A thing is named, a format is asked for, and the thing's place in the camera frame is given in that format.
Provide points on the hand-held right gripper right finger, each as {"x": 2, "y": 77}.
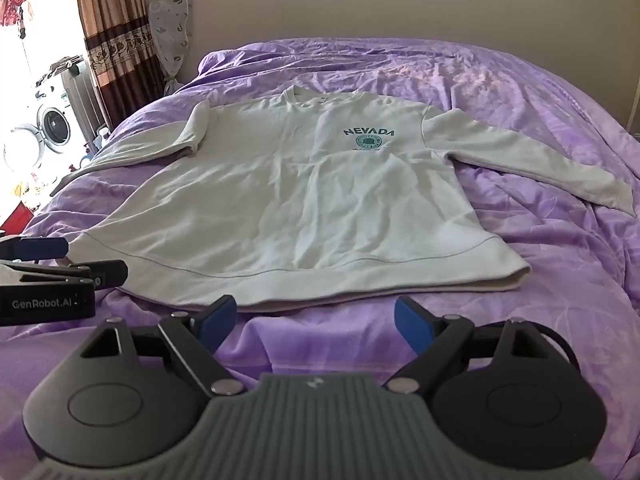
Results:
{"x": 410, "y": 323}

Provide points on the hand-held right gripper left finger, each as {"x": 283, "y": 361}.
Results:
{"x": 218, "y": 323}

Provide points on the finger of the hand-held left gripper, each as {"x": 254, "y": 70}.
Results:
{"x": 46, "y": 248}
{"x": 107, "y": 272}

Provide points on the white printed sweatshirt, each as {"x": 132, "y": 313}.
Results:
{"x": 300, "y": 195}

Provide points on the red box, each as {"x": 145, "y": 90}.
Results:
{"x": 15, "y": 217}

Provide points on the white washing machine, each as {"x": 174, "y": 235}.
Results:
{"x": 52, "y": 120}

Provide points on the brown patterned curtain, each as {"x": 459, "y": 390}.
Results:
{"x": 112, "y": 35}

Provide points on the purple bed sheet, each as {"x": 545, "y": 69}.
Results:
{"x": 525, "y": 125}

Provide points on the white floral pillow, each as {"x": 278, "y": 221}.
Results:
{"x": 170, "y": 25}

